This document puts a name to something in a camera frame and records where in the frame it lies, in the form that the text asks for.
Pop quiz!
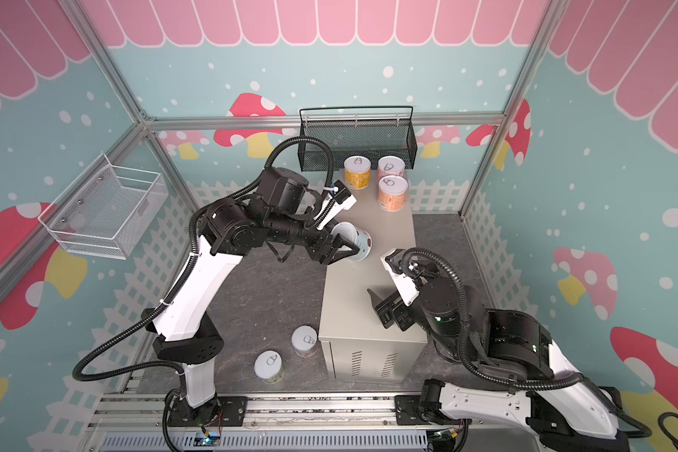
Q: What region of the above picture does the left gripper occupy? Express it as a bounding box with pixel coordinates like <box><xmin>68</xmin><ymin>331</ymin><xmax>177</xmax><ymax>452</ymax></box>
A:
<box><xmin>266</xmin><ymin>205</ymin><xmax>359</xmax><ymax>266</ymax></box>

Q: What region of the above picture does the white lid can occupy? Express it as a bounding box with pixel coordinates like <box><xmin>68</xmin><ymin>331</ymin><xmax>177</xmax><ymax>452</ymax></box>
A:
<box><xmin>331</xmin><ymin>221</ymin><xmax>372</xmax><ymax>262</ymax></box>

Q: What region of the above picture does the orange label can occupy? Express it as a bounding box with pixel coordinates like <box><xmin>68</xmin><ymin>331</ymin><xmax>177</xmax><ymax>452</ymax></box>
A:
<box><xmin>378</xmin><ymin>175</ymin><xmax>410</xmax><ymax>212</ymax></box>

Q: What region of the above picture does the yellow label can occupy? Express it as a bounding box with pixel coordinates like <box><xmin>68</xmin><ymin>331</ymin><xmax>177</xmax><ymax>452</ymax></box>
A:
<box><xmin>344</xmin><ymin>156</ymin><xmax>371</xmax><ymax>190</ymax></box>

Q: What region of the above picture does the pink label can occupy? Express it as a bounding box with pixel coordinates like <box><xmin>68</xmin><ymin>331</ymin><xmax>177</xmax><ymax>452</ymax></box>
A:
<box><xmin>377</xmin><ymin>156</ymin><xmax>406</xmax><ymax>180</ymax></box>

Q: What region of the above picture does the green label can front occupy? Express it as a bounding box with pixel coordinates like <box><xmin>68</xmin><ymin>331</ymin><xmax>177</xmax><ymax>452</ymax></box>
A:
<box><xmin>253</xmin><ymin>350</ymin><xmax>284</xmax><ymax>384</ymax></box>

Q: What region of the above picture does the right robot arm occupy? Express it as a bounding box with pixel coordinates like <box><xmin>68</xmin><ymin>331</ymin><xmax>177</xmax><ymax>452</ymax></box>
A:
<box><xmin>373</xmin><ymin>248</ymin><xmax>653</xmax><ymax>451</ymax></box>

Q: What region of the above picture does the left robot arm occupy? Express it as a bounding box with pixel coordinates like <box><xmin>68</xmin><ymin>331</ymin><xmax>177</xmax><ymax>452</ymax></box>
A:
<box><xmin>73</xmin><ymin>136</ymin><xmax>359</xmax><ymax>427</ymax></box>

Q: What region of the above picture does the beige metal cabinet counter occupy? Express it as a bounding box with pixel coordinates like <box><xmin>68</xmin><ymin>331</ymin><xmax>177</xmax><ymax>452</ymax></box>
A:
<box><xmin>318</xmin><ymin>178</ymin><xmax>428</xmax><ymax>384</ymax></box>

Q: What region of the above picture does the beige label can right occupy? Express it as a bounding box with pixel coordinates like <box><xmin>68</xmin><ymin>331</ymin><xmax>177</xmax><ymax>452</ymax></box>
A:
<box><xmin>291</xmin><ymin>325</ymin><xmax>318</xmax><ymax>358</ymax></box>

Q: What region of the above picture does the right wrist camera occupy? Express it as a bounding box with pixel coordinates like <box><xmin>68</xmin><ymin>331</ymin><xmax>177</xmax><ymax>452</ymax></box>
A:
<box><xmin>380</xmin><ymin>249</ymin><xmax>424</xmax><ymax>307</ymax></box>

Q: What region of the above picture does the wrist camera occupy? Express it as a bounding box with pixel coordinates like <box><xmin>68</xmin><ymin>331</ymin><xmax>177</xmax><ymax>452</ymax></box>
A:
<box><xmin>315</xmin><ymin>182</ymin><xmax>357</xmax><ymax>230</ymax></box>
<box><xmin>380</xmin><ymin>249</ymin><xmax>424</xmax><ymax>307</ymax></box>

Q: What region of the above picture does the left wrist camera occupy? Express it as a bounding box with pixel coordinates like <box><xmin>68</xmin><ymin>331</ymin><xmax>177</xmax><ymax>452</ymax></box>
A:
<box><xmin>315</xmin><ymin>182</ymin><xmax>357</xmax><ymax>230</ymax></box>

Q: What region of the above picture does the black mesh wall basket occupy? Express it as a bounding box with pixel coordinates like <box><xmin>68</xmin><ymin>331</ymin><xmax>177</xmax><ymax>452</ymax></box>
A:
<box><xmin>299</xmin><ymin>105</ymin><xmax>418</xmax><ymax>170</ymax></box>

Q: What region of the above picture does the white wire wall basket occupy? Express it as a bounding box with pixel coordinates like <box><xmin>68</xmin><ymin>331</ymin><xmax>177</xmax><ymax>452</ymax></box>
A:
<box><xmin>38</xmin><ymin>154</ymin><xmax>169</xmax><ymax>260</ymax></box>

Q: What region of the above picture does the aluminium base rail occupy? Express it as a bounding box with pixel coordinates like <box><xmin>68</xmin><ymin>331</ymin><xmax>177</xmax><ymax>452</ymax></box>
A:
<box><xmin>84</xmin><ymin>391</ymin><xmax>560</xmax><ymax>452</ymax></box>

